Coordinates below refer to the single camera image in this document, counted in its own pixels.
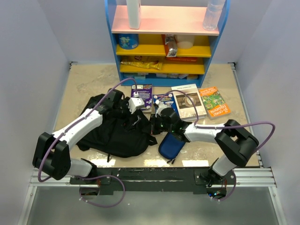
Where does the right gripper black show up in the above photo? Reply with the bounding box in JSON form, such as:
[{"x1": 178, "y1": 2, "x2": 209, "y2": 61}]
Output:
[{"x1": 142, "y1": 114, "x2": 174, "y2": 135}]

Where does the blue comic book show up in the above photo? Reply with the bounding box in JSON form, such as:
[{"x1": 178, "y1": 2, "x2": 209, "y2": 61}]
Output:
[{"x1": 152, "y1": 93, "x2": 179, "y2": 118}]

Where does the purple book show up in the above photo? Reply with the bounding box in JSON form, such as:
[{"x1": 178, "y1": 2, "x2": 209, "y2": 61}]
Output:
[{"x1": 131, "y1": 84, "x2": 152, "y2": 114}]

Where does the black backpack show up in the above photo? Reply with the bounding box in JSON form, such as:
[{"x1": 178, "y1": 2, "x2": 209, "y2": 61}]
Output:
[{"x1": 76, "y1": 97, "x2": 158, "y2": 158}]

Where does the orange treehouse book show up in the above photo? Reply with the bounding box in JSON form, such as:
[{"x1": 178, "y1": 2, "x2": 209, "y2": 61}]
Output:
[{"x1": 199, "y1": 86, "x2": 231, "y2": 120}]

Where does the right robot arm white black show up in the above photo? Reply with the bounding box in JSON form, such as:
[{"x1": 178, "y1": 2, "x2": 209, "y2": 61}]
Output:
[{"x1": 150, "y1": 108, "x2": 259, "y2": 184}]

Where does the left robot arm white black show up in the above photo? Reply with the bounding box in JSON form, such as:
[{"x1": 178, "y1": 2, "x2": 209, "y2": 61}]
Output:
[{"x1": 32, "y1": 90, "x2": 143, "y2": 184}]

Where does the yellow chips bag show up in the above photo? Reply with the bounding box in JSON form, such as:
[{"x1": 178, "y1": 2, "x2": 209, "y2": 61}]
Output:
[{"x1": 120, "y1": 55, "x2": 163, "y2": 70}]

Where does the silver orange snack bag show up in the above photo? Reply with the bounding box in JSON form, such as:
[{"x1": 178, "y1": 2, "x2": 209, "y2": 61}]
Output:
[{"x1": 164, "y1": 35, "x2": 178, "y2": 58}]

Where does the white coffee cover book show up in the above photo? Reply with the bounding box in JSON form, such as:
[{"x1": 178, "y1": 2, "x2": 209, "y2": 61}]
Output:
[{"x1": 171, "y1": 84, "x2": 207, "y2": 121}]

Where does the blue zip pencil case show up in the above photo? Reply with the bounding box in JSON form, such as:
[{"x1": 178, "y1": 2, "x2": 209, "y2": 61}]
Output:
[{"x1": 158, "y1": 134, "x2": 185, "y2": 160}]

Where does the blue round tin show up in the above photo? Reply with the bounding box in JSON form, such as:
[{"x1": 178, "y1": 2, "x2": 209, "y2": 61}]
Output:
[{"x1": 118, "y1": 34, "x2": 139, "y2": 50}]

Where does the orange flat box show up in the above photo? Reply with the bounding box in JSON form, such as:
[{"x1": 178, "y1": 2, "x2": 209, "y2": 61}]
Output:
[{"x1": 165, "y1": 57, "x2": 198, "y2": 62}]

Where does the blue shelf unit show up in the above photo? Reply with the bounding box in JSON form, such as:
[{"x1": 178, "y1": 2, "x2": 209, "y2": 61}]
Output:
[{"x1": 105, "y1": 0, "x2": 230, "y2": 87}]

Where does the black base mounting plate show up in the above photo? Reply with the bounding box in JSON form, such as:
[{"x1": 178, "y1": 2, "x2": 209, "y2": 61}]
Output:
[{"x1": 70, "y1": 167, "x2": 236, "y2": 195}]

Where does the white plastic tub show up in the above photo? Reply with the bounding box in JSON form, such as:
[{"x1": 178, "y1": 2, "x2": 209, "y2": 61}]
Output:
[{"x1": 175, "y1": 35, "x2": 195, "y2": 49}]

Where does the white carton on shelf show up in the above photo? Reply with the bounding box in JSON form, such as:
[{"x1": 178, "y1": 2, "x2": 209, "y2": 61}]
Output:
[{"x1": 126, "y1": 0, "x2": 141, "y2": 30}]

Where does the clear plastic bottle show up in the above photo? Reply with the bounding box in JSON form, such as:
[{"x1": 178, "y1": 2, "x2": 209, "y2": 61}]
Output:
[{"x1": 202, "y1": 0, "x2": 225, "y2": 31}]

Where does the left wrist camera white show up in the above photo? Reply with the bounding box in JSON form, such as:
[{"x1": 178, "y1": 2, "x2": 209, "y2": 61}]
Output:
[{"x1": 128, "y1": 92, "x2": 145, "y2": 114}]

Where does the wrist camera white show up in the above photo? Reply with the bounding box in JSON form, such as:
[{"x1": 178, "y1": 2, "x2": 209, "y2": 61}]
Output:
[
  {"x1": 128, "y1": 92, "x2": 145, "y2": 114},
  {"x1": 155, "y1": 100, "x2": 171, "y2": 117}
]

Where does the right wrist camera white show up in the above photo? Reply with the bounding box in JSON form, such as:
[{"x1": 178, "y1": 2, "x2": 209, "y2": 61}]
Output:
[{"x1": 155, "y1": 100, "x2": 171, "y2": 117}]

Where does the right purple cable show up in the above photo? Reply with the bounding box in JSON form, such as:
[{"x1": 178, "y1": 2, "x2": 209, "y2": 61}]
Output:
[{"x1": 155, "y1": 92, "x2": 276, "y2": 202}]

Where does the aluminium rail frame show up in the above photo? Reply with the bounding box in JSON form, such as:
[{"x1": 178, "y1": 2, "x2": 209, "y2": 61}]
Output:
[{"x1": 17, "y1": 61, "x2": 287, "y2": 225}]

